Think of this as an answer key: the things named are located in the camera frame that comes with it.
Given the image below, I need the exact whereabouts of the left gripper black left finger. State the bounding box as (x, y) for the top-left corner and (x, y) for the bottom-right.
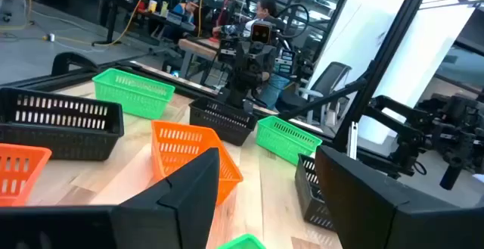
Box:
(0, 147), (221, 249)

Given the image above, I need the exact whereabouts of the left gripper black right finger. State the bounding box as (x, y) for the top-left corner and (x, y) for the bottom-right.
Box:
(315, 145), (484, 249)

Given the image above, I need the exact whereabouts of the small display screen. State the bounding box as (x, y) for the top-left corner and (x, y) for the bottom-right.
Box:
(273, 48), (296, 77)

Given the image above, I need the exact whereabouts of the person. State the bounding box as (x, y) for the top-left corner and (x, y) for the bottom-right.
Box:
(211, 0), (293, 110)
(162, 0), (200, 40)

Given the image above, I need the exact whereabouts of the wooden background table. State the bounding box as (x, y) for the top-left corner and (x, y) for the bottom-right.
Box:
(177, 37), (222, 86)

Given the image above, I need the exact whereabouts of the orange plastic basket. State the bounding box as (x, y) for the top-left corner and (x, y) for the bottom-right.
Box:
(150, 120), (244, 207)
(0, 143), (53, 207)

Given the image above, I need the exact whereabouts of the green plastic basket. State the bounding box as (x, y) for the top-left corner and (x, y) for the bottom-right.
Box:
(92, 67), (176, 121)
(216, 233), (267, 249)
(255, 115), (324, 167)

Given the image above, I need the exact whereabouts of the grey office chair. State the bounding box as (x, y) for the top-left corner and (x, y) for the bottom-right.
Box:
(298, 61), (353, 127)

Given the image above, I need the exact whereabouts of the large black plastic basket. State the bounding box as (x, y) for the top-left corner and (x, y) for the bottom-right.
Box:
(0, 86), (126, 162)

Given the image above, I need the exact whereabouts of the black floor stand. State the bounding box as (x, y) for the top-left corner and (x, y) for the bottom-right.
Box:
(92, 0), (123, 48)

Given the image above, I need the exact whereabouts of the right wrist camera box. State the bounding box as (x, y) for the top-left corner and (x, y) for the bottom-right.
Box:
(249, 20), (275, 46)

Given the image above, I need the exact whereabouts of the black diagonal frame brace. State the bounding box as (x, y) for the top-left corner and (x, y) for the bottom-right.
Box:
(278, 77), (368, 122)

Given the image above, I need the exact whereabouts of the black frame post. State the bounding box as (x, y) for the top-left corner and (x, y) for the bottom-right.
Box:
(331, 0), (436, 154)

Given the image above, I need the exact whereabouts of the black curved bracket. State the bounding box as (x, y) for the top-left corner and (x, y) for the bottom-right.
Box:
(50, 51), (101, 77)

